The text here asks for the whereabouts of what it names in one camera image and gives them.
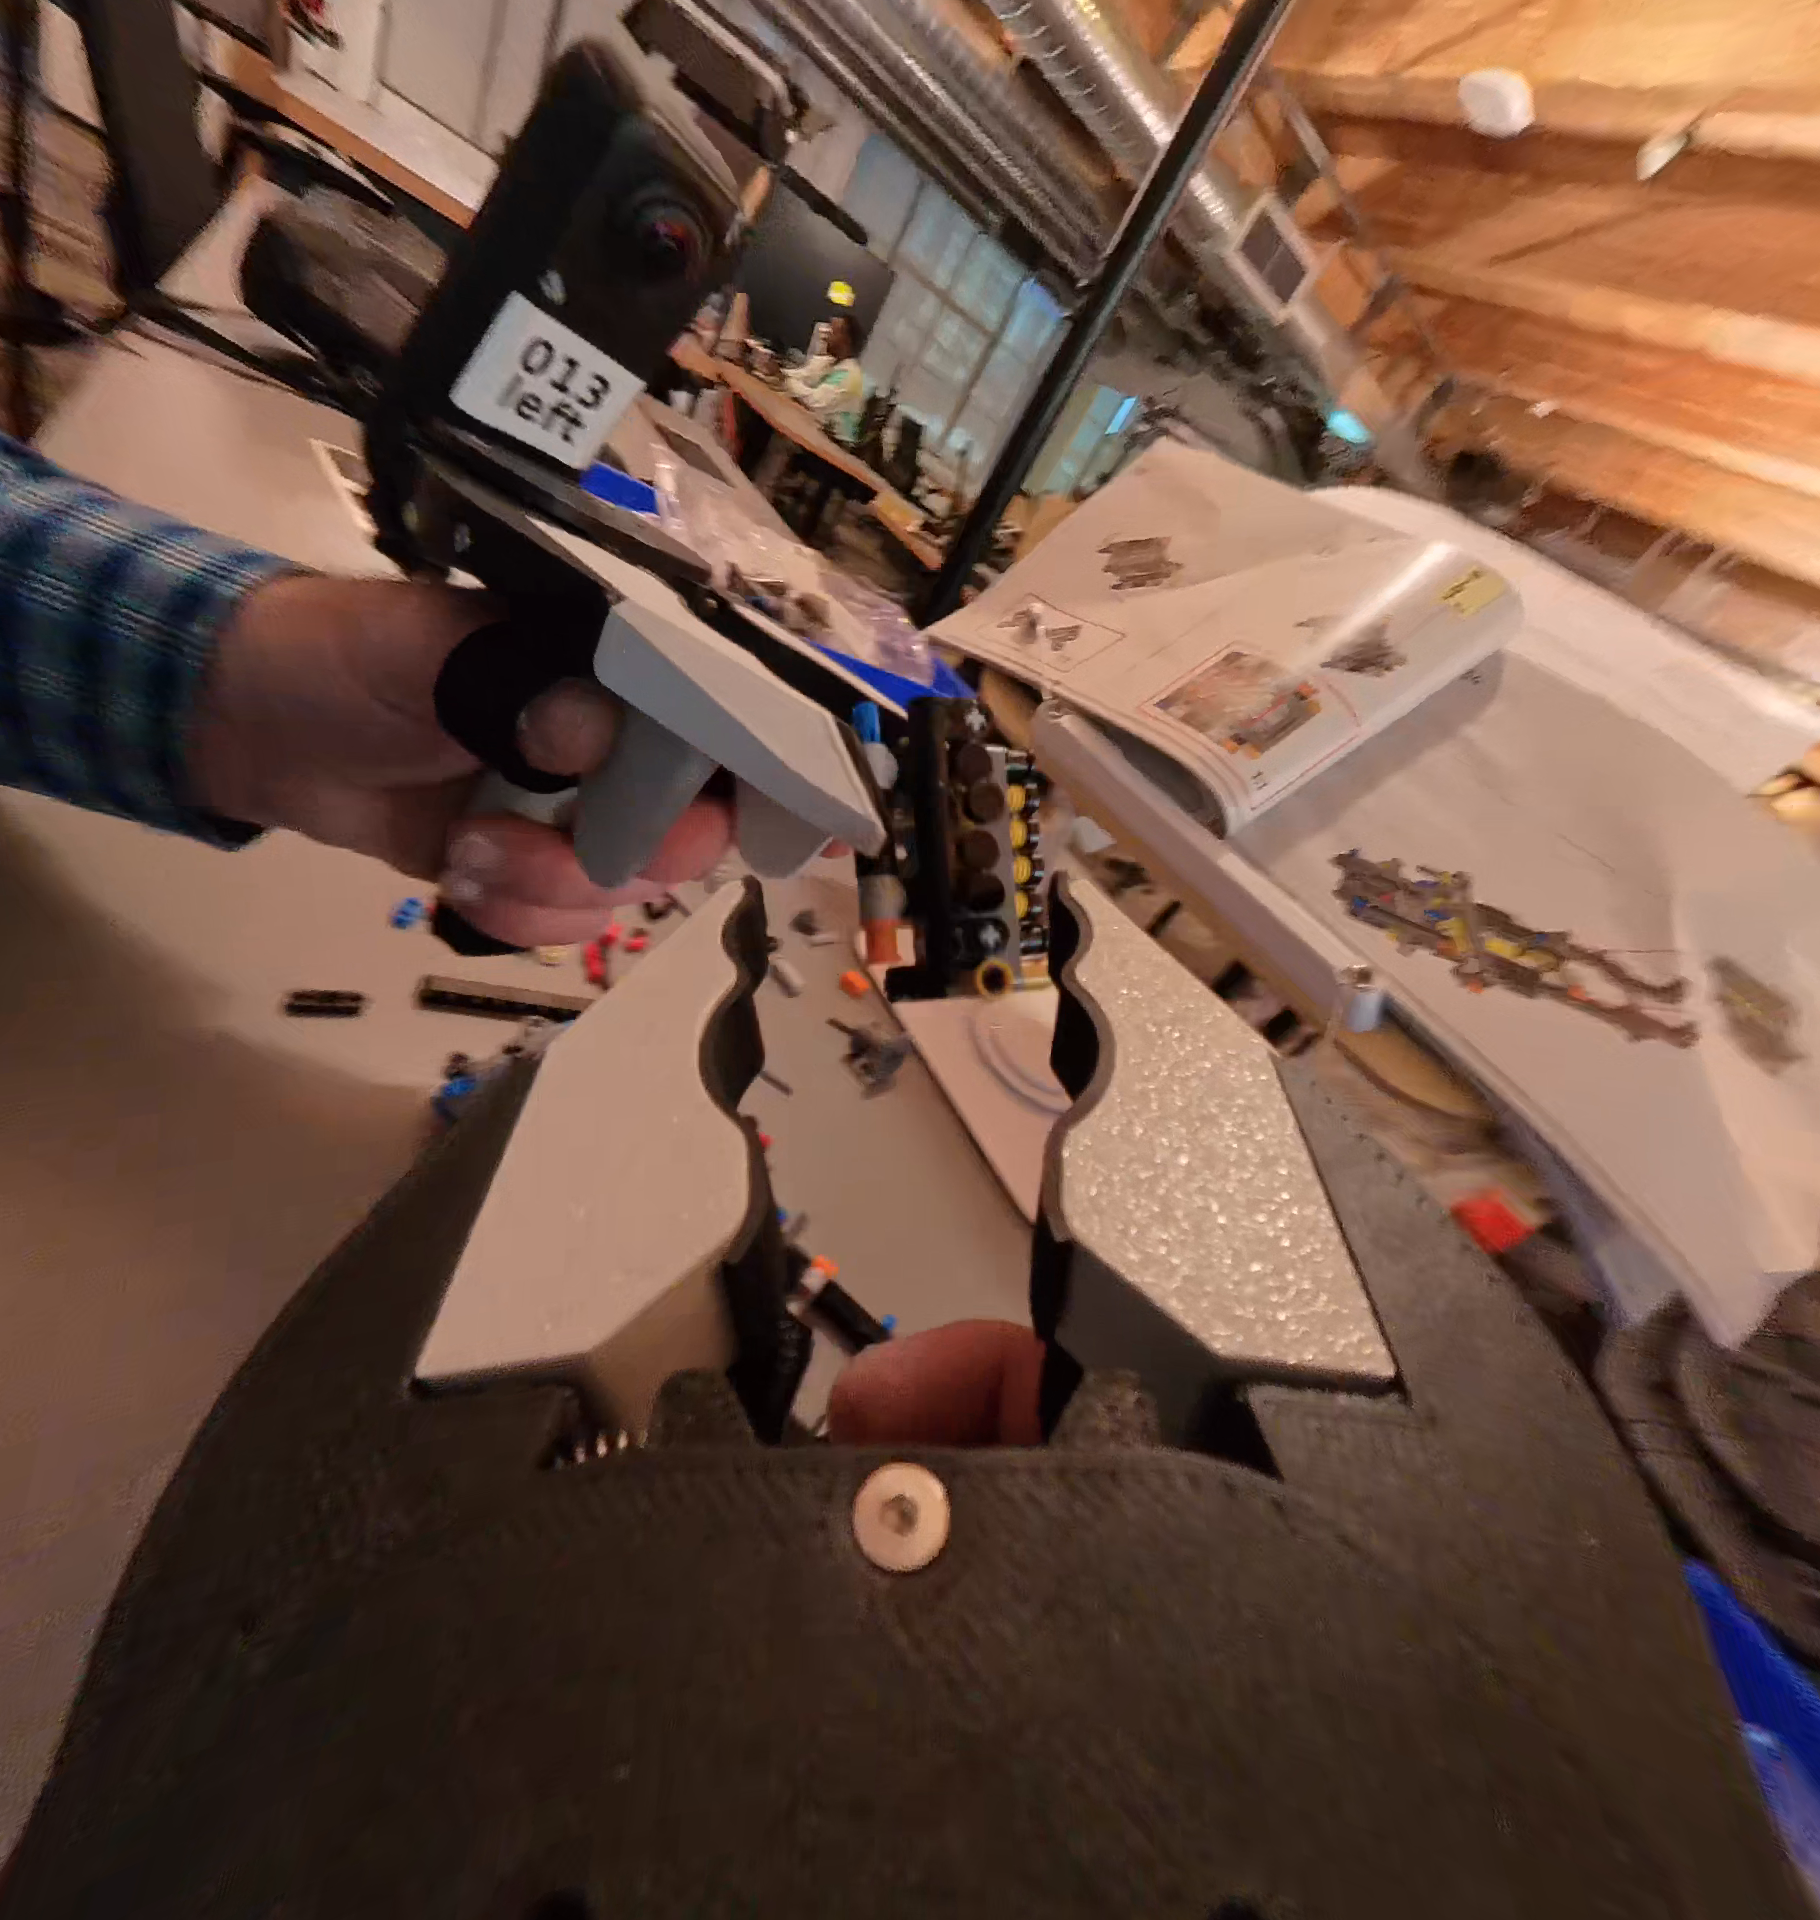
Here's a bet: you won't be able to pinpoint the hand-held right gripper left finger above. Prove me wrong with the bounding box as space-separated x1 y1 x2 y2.
413 874 815 1443

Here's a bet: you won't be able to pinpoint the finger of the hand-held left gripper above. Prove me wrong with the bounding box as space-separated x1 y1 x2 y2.
594 596 893 883

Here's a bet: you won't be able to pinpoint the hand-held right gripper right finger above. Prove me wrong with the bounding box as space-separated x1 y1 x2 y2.
1027 870 1401 1451

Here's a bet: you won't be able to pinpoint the yellow black lego engine block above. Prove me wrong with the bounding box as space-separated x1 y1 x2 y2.
851 696 1071 1005

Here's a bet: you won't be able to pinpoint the person's left forearm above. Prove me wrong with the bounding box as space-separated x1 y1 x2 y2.
0 405 305 851

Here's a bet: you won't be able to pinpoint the clear bags of lego parts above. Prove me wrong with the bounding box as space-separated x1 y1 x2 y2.
655 480 929 678

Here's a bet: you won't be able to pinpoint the long black lego beam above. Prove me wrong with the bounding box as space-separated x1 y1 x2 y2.
416 974 600 1026

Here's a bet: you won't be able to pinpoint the lego instruction booklet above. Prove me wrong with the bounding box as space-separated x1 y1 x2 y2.
924 434 1820 1352

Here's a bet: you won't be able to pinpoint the person's right hand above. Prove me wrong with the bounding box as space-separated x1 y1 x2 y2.
826 1320 1050 1451

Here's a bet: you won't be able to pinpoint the person's left hand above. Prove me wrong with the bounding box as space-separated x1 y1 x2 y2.
196 575 736 950

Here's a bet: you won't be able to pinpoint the blue parts bin with tag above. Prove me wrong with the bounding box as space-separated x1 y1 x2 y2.
581 457 981 709

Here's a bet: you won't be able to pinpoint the white book stand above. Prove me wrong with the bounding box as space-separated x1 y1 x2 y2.
971 696 1393 1121

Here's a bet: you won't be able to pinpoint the black metal pole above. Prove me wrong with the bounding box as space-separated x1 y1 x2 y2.
922 0 1294 624

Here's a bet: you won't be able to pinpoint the long blue parts bin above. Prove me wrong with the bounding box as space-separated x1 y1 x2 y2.
1682 1560 1820 1920

